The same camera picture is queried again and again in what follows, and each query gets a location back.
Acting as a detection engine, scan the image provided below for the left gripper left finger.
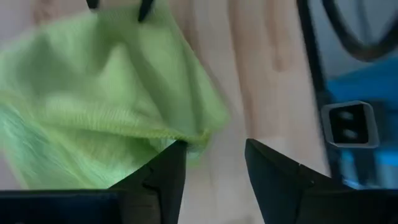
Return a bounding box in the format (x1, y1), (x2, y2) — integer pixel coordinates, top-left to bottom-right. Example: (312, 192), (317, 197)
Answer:
(108, 139), (188, 224)

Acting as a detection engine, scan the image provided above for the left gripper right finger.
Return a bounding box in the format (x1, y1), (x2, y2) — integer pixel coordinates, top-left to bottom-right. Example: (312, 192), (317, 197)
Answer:
(244, 139), (343, 224)

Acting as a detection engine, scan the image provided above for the black aluminium table frame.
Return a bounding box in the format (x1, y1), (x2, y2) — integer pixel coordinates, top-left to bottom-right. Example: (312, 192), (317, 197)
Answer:
(296, 0), (346, 187)

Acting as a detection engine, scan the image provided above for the black camera cable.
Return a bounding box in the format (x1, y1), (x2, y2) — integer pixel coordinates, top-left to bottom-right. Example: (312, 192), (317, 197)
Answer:
(322, 0), (398, 62)

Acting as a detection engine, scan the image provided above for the grey table-level camera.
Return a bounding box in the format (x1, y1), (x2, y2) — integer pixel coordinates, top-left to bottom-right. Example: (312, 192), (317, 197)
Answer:
(321, 100), (381, 149)

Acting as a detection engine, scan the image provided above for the lime green fluffy towel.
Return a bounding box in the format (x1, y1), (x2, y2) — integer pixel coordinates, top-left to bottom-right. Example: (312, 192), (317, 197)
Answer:
(0, 4), (231, 190)

